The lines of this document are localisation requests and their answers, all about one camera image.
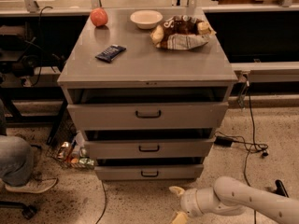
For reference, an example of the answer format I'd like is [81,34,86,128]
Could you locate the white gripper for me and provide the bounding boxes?
[169,186,204,224]

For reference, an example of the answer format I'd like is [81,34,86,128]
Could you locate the grey bottom drawer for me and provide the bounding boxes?
[94,164,204,181]

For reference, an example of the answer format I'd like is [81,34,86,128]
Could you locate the grey drawer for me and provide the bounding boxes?
[67,103,228,131]
[84,139,212,160]
[94,164,204,181]

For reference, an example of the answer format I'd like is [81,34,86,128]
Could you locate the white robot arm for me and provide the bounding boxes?
[169,176,299,224]

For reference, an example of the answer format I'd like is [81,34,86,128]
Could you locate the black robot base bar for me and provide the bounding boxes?
[275,179,289,197]

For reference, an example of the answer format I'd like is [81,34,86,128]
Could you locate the grey middle drawer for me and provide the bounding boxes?
[84,139,212,160]

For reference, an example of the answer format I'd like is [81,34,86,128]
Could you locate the grey top drawer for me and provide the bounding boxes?
[67,103,228,131]

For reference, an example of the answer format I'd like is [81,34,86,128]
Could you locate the grey metal drawer cabinet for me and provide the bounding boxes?
[58,8,237,168]

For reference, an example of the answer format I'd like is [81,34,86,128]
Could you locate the black power adapter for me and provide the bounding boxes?
[214,136,233,147]

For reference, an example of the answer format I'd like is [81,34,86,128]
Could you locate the white sneaker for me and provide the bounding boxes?
[5,178,58,194]

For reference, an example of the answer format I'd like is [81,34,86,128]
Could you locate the black office chair base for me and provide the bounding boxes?
[0,201,37,219]

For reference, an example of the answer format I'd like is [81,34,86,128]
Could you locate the dark blue snack bar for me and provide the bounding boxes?
[95,45,126,63]

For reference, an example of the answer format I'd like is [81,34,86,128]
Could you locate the white bowl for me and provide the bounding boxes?
[130,10,163,29]

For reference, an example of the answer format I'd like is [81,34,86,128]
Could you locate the red apple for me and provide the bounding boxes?
[90,7,108,27]

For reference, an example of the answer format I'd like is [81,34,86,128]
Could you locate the dark machine on shelf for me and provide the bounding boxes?
[0,22,65,77]

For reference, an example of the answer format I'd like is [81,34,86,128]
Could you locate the black floor cable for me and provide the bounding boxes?
[94,180,108,224]

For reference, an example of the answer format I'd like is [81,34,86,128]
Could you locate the black power cable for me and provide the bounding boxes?
[214,73,269,224]

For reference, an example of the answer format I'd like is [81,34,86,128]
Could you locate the wire basket with snacks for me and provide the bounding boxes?
[46,132,94,170]

